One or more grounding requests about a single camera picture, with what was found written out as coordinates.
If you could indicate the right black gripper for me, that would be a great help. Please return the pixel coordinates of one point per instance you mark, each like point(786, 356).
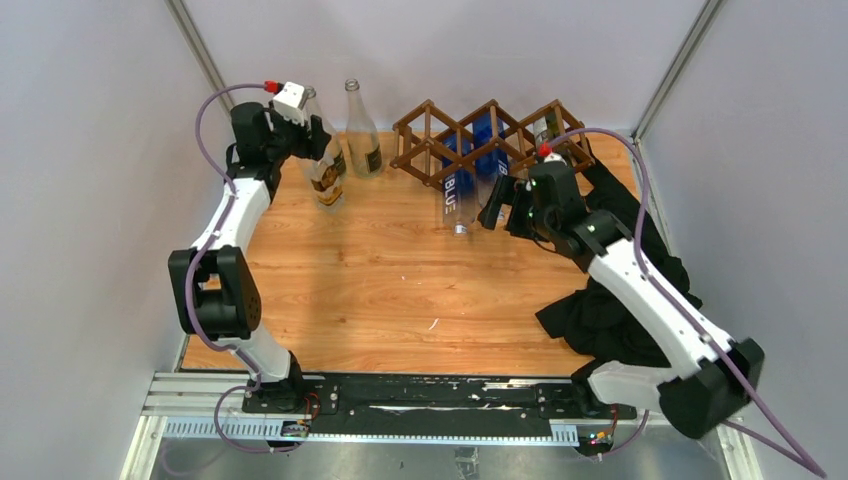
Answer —
point(511, 191)

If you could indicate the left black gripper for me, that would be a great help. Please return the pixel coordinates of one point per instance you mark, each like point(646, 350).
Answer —
point(313, 146)

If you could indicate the clear bottle black cap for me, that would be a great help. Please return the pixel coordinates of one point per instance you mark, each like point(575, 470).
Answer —
point(324, 182)

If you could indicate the clear glass bottle gold label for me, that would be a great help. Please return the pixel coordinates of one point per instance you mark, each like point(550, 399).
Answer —
point(361, 134)

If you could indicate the blue clear square bottle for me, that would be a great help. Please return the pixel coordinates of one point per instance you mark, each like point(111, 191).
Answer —
point(460, 203)

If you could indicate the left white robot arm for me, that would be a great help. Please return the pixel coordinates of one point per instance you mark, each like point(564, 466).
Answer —
point(215, 293)

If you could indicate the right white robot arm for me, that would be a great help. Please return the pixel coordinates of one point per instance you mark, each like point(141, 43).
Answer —
point(710, 376)

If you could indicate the dark green wine bottle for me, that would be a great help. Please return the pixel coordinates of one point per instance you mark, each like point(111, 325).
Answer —
point(546, 129)

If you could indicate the brown wooden wine rack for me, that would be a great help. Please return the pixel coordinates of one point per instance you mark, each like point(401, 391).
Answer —
point(430, 145)

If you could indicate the black cloth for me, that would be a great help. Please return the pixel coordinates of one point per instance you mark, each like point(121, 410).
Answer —
point(594, 322)

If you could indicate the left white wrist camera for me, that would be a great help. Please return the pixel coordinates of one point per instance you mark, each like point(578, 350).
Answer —
point(289, 101)

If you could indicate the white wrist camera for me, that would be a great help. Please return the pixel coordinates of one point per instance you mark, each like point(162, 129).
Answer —
point(289, 101)
point(556, 157)

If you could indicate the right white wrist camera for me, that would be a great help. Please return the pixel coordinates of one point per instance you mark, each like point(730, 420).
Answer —
point(556, 157)

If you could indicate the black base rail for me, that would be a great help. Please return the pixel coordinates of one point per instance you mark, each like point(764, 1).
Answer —
point(419, 407)

